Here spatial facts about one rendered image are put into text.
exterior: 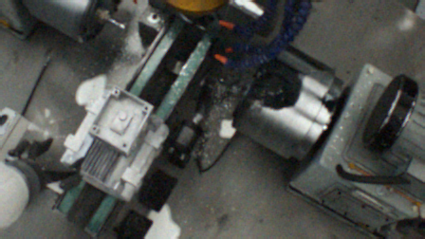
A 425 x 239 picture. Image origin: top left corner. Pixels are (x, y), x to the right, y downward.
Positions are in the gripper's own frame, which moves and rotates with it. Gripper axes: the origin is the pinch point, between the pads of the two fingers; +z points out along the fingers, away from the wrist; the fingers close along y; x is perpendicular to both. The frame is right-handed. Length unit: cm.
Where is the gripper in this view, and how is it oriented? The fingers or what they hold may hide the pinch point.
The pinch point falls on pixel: (60, 156)
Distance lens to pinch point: 133.8
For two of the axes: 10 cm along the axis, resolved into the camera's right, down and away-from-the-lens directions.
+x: -4.5, 8.6, 2.4
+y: -8.7, -4.9, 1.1
